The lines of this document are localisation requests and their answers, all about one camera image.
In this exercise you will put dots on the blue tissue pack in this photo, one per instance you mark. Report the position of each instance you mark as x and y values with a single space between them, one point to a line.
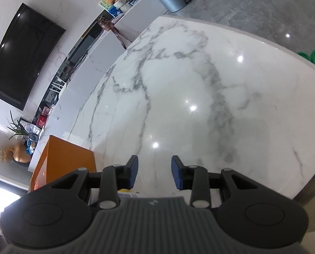
115 11

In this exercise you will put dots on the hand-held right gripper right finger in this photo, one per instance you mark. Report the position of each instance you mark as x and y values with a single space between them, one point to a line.
177 174

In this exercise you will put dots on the aloe plant in glass vase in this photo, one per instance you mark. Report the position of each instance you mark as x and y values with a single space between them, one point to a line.
19 128

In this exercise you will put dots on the gold vase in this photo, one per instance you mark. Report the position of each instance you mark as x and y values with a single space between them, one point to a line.
22 154

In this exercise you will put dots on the white router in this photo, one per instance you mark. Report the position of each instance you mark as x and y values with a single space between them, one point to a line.
59 87

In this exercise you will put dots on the colourful snack bags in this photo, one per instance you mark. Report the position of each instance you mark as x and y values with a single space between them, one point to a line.
31 145

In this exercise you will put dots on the clear plastic bottle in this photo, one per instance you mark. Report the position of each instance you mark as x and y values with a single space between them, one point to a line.
34 129

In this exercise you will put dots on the orange cardboard box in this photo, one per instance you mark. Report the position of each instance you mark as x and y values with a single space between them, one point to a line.
67 161

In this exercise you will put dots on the white knitted pot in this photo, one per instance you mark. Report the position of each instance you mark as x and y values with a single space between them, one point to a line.
120 3

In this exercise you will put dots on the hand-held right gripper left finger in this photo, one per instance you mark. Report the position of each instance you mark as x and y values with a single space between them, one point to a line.
132 174

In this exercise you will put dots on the dried flower bunch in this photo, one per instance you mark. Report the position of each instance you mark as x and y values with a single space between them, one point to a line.
6 154

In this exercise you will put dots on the black wall television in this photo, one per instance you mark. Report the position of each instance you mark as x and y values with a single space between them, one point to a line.
22 58

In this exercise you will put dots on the red gift box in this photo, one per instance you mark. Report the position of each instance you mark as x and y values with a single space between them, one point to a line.
42 120

